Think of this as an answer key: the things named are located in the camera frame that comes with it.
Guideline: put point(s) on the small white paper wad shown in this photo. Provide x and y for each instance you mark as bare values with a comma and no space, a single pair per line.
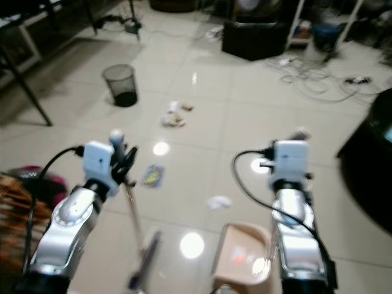
219,201

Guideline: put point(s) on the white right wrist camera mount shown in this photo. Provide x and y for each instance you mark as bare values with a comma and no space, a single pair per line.
291,160

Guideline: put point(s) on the white power strip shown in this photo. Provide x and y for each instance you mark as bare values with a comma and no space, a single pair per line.
358,79

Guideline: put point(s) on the black-legged table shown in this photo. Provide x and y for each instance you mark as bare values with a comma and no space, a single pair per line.
30,92

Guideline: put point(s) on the black box speaker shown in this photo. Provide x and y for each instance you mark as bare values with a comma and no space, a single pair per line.
254,40

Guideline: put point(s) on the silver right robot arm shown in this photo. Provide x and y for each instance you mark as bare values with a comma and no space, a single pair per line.
294,233

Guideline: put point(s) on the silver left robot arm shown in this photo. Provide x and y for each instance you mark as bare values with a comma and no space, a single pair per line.
64,236

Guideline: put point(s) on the black tripod stand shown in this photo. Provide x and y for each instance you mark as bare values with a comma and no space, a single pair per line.
131,18

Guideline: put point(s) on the black mesh waste bin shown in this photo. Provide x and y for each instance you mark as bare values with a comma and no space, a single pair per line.
121,86

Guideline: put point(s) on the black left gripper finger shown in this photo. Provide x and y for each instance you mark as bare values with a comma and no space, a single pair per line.
130,160

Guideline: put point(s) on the dark red round object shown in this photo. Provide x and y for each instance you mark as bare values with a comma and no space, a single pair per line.
46,177

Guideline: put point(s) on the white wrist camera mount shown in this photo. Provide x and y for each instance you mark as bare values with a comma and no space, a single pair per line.
291,160
98,162

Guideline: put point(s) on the blue bucket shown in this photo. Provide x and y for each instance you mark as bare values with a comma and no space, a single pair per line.
329,35

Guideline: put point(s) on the white shelf frame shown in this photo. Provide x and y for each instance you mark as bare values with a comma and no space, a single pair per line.
297,24

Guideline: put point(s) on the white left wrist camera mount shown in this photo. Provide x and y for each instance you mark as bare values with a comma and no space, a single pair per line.
98,162

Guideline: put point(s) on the yellow and blue wrapper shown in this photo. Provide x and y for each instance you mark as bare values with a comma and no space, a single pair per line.
153,176

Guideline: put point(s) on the crumpled white paper scraps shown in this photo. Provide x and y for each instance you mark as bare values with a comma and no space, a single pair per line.
174,115

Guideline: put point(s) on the orange wicker basket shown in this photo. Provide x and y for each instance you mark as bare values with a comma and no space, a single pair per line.
21,220

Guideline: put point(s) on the black round furniture piece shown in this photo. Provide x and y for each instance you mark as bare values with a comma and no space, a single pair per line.
370,153

